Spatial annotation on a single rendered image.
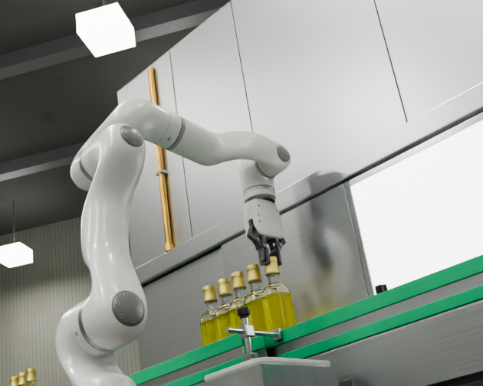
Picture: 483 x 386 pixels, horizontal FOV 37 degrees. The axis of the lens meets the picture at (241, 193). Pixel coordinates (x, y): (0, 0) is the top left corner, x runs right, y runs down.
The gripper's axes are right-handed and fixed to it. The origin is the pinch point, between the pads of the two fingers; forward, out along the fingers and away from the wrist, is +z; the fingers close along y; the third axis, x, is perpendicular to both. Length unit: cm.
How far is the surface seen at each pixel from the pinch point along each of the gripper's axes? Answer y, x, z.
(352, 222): -11.8, 18.6, -4.7
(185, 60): -15, -36, -88
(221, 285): 1.4, -16.7, 2.0
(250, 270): 2.0, -5.4, 1.8
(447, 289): 4, 47, 24
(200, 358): 13.7, -15.1, 22.3
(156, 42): -360, -426, -486
